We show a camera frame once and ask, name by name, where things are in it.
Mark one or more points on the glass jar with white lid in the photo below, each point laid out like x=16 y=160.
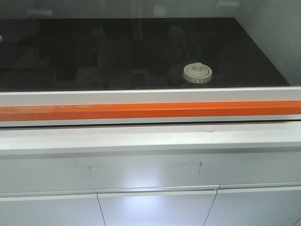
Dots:
x=197 y=73

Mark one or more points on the white base cabinet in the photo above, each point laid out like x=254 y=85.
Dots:
x=240 y=174

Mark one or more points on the white fume hood sash frame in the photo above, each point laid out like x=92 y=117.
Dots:
x=148 y=97

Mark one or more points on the orange sash handle bar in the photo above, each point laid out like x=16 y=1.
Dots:
x=153 y=110

